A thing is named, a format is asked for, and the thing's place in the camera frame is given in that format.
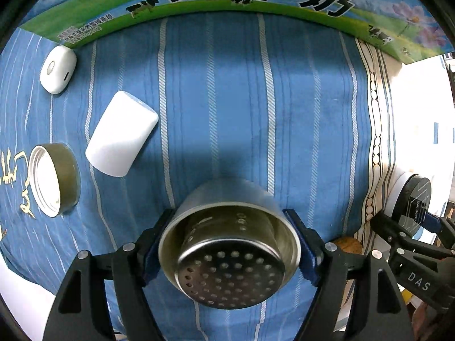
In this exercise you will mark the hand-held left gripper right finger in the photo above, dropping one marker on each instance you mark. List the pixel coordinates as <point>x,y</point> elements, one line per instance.
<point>306,252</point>

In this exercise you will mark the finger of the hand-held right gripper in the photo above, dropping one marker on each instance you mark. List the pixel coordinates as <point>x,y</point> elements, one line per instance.
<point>390,226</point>

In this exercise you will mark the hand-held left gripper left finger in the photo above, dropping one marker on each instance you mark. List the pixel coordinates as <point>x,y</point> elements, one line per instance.
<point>152,255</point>

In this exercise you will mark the stainless steel tea strainer cup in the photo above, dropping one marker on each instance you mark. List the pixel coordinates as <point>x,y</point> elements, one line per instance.
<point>229,245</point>

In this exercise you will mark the brown round object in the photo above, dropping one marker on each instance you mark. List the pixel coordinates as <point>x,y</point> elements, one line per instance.
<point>347,245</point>

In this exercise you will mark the white plastic cup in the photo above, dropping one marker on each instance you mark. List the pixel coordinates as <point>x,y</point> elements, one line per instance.
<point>119,136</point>

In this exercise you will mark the green lid with white inside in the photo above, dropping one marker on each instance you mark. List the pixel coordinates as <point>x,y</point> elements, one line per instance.
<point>53,179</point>

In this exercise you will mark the blue striped cloth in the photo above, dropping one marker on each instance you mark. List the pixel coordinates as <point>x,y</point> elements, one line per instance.
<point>227,106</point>

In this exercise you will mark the small white oval device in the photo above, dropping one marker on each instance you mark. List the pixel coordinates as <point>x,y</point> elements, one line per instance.
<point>57,70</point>

